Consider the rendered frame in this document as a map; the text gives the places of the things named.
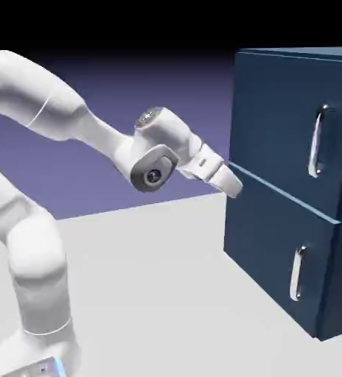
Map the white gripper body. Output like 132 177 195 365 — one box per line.
208 163 244 199

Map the blue cabinet door with long handle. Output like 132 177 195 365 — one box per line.
228 51 342 221

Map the blue cabinet door with short handle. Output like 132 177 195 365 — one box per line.
223 162 342 342

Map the long silver curved handle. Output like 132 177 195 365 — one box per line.
307 103 330 179

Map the short silver curved handle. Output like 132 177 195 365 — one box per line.
289 244 308 302

